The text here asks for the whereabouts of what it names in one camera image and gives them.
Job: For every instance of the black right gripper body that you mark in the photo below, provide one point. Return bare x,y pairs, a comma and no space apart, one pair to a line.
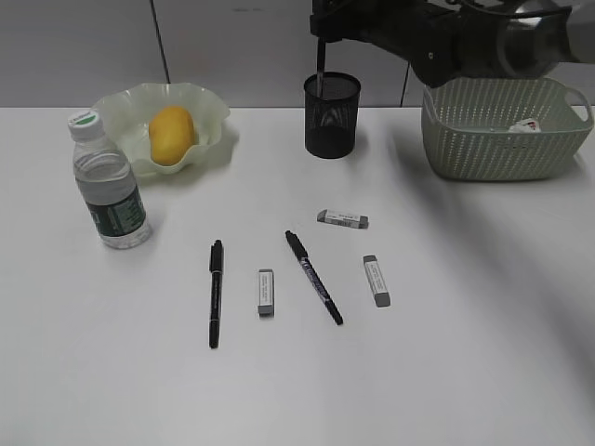
333,21

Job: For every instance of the white waste paper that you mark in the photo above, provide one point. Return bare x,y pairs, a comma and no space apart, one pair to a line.
525,126

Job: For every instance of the yellow mango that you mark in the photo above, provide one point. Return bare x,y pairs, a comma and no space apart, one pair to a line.
171,133

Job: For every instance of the grey white eraser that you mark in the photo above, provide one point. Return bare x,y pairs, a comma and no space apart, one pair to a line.
346,220
376,282
266,304

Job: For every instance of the clear water bottle green label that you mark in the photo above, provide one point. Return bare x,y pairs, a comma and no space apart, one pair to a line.
107,183

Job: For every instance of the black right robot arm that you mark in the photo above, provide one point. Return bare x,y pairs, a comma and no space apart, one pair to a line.
507,40

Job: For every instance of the black mesh pen holder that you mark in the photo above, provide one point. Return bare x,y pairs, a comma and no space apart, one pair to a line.
331,119

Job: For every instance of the pale green woven basket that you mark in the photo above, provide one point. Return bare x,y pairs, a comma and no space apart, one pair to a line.
465,128

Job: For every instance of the grey white eraser top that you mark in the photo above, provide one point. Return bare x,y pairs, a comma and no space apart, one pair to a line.
346,220

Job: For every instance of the pale green wavy plate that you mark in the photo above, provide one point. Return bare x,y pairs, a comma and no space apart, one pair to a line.
126,116

